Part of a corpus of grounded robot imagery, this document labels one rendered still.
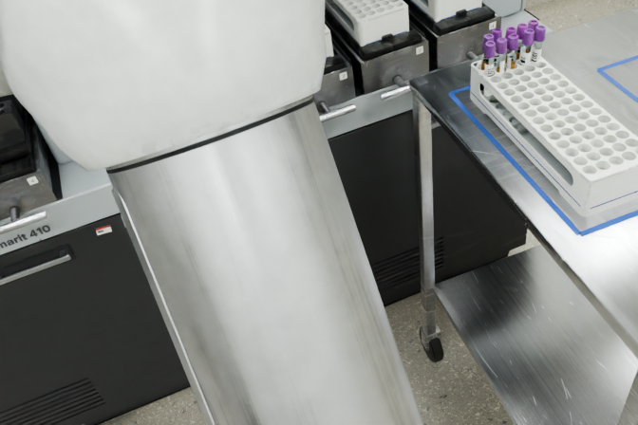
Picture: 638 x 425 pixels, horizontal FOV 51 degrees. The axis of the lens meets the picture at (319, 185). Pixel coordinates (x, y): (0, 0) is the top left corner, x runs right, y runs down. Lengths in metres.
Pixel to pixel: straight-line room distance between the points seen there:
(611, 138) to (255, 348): 0.72
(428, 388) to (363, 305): 1.38
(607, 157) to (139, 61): 0.72
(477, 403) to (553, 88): 0.88
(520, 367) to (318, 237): 1.13
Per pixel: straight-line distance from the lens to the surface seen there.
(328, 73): 1.19
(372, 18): 1.22
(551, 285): 1.52
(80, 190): 1.22
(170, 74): 0.25
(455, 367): 1.71
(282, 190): 0.27
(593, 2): 3.07
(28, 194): 1.20
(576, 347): 1.44
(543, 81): 1.03
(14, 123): 1.21
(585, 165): 0.88
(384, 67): 1.24
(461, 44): 1.30
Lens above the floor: 1.46
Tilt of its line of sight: 43 degrees down
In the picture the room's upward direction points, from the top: 10 degrees counter-clockwise
